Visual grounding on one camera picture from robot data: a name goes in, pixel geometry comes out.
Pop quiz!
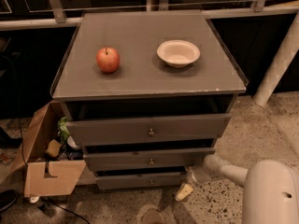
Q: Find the grey drawer cabinet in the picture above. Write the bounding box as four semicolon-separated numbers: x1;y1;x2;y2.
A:
52;10;246;178

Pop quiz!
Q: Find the red apple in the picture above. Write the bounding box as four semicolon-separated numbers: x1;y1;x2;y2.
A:
96;47;120;73

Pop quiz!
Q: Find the yellow sponge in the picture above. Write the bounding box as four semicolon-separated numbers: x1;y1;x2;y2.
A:
45;139;62;158

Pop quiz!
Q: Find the grey bottom drawer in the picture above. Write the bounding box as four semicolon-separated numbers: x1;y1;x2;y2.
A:
95;171;186;190

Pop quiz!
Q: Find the brown cardboard box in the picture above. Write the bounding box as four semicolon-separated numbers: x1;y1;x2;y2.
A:
11;102;86;198

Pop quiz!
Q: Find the metal railing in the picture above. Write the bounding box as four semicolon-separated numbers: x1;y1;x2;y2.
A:
0;0;299;31

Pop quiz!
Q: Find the white bowl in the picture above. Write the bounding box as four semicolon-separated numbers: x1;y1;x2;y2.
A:
157;40;200;68

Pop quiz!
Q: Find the grey drawer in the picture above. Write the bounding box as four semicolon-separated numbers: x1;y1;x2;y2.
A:
67;114;231;146
84;147;215;172
95;171;186;190

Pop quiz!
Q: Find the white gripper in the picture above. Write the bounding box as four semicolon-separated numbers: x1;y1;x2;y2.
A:
175;165;211;202

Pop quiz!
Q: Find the white diagonal post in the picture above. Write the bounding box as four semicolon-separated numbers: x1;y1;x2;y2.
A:
253;12;299;106

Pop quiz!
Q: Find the green plastic bag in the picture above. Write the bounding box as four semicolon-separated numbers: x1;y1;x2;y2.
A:
57;117;70;144

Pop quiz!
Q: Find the grey middle drawer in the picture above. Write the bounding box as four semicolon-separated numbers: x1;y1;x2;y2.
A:
84;147;215;172

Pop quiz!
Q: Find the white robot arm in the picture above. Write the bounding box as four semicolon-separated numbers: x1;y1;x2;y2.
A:
176;155;299;224

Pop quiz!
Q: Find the grey top drawer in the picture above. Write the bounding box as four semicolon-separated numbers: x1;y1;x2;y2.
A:
67;114;231;146

